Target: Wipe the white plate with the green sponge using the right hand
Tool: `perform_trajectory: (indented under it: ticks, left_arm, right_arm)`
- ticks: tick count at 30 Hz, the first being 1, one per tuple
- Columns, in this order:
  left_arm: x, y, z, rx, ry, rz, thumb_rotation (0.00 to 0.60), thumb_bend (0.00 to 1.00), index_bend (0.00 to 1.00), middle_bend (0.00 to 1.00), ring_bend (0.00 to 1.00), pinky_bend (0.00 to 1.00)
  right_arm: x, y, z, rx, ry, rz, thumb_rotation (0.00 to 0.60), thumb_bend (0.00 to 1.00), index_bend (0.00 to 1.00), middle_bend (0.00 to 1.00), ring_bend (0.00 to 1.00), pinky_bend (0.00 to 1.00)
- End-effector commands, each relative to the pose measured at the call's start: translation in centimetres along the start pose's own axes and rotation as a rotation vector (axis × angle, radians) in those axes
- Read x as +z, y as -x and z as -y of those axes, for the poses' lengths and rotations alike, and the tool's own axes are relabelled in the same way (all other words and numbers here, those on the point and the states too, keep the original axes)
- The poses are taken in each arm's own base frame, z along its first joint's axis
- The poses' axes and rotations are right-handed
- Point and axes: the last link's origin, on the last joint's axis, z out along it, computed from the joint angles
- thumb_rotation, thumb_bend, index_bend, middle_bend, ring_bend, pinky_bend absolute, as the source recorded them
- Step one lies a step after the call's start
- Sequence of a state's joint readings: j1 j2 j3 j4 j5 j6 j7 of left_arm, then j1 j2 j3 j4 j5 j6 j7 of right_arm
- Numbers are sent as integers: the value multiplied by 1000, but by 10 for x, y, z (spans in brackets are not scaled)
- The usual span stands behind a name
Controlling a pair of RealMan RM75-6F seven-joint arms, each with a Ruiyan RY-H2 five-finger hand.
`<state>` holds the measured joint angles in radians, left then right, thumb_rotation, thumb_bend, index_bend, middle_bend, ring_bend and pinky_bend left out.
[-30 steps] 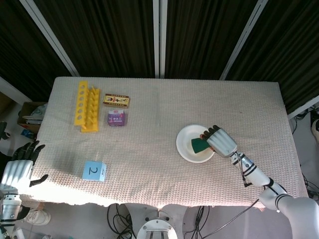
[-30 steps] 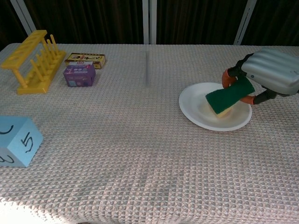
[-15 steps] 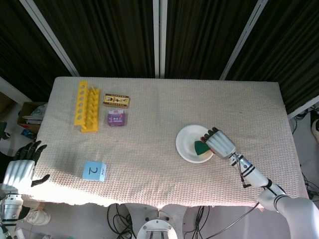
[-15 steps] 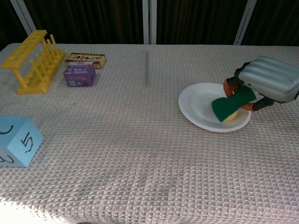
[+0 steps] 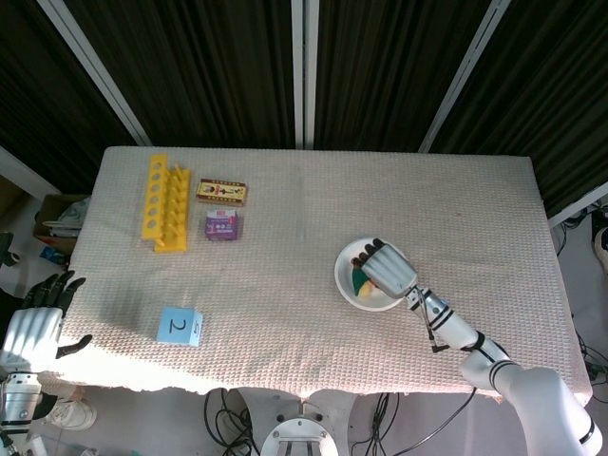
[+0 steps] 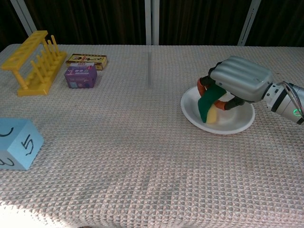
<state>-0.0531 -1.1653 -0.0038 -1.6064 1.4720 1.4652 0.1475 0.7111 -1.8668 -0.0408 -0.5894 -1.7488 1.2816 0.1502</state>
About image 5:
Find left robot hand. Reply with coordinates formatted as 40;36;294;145
1;270;94;365

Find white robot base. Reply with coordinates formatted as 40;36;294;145
237;387;358;456

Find blue number cube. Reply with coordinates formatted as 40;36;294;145
156;307;205;348

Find green yellow sponge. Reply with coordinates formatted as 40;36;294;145
351;269;376;296

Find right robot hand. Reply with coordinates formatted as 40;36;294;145
350;237;419;298

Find purple packet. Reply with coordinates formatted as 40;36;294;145
204;209;246;241

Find white sneaker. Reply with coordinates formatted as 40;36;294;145
45;397;99;431

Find white round plate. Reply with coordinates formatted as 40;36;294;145
333;237;413;313

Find black floor cables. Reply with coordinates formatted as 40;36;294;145
203;388;253;456

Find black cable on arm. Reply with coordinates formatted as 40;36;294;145
410;287;443;354

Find white waffle tablecloth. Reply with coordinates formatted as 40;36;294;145
36;145;594;405

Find yellow plastic rack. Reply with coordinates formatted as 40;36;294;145
140;153;193;254

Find cardboard box with items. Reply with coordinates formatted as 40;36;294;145
31;193;92;253

